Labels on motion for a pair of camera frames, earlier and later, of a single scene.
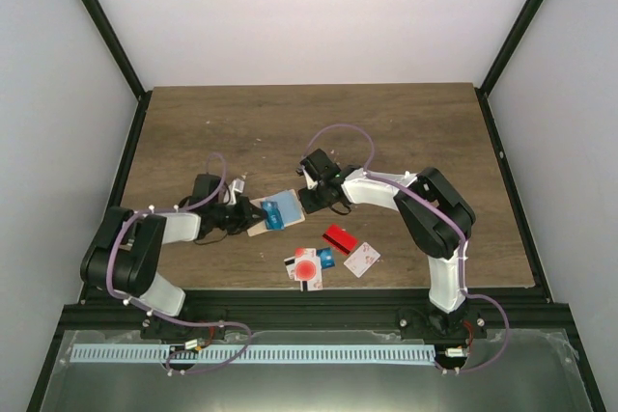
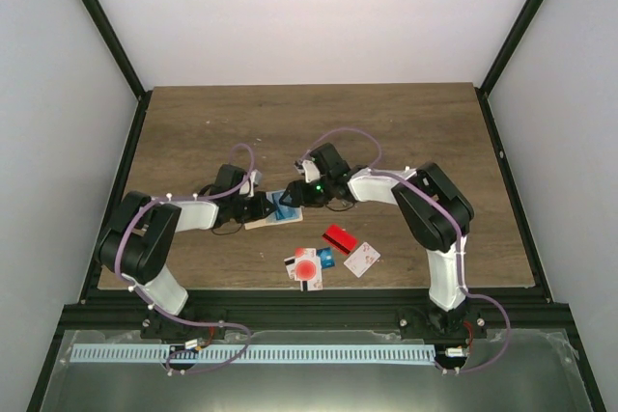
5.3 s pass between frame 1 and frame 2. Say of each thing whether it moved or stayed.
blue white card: stayed
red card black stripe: stayed
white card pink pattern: stayed
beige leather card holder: moved
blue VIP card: moved
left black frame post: stayed
